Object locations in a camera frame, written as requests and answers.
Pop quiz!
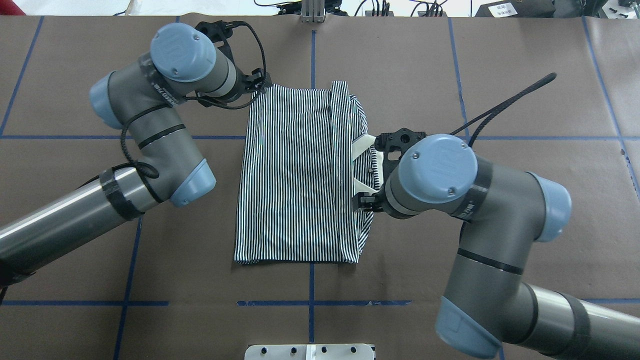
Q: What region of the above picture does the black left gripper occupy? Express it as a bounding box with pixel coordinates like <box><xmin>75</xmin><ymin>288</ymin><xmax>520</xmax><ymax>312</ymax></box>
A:
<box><xmin>195</xmin><ymin>20</ymin><xmax>274</xmax><ymax>98</ymax></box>

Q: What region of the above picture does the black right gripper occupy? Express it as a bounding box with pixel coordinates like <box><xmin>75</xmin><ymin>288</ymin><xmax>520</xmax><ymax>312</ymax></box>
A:
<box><xmin>351</xmin><ymin>128</ymin><xmax>427</xmax><ymax>220</ymax></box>

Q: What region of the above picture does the navy white striped polo shirt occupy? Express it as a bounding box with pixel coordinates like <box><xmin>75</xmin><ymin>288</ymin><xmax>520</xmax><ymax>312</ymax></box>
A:
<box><xmin>233</xmin><ymin>80</ymin><xmax>382</xmax><ymax>264</ymax></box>

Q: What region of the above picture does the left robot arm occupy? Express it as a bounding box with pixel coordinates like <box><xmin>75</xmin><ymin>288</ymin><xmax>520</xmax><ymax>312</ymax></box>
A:
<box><xmin>0</xmin><ymin>20</ymin><xmax>272</xmax><ymax>289</ymax></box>

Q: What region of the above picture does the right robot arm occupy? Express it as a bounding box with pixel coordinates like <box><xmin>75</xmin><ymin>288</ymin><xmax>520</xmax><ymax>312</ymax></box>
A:
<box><xmin>352</xmin><ymin>128</ymin><xmax>640</xmax><ymax>360</ymax></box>

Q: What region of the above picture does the aluminium frame post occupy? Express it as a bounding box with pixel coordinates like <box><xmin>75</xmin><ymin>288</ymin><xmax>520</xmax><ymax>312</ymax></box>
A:
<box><xmin>301</xmin><ymin>0</ymin><xmax>326</xmax><ymax>24</ymax></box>

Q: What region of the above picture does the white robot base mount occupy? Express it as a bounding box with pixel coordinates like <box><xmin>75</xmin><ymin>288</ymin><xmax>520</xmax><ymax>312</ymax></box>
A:
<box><xmin>244</xmin><ymin>342</ymin><xmax>377</xmax><ymax>360</ymax></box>

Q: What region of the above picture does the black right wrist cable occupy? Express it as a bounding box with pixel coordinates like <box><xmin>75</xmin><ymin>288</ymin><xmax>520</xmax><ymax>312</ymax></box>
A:
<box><xmin>447</xmin><ymin>72</ymin><xmax>557</xmax><ymax>148</ymax></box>

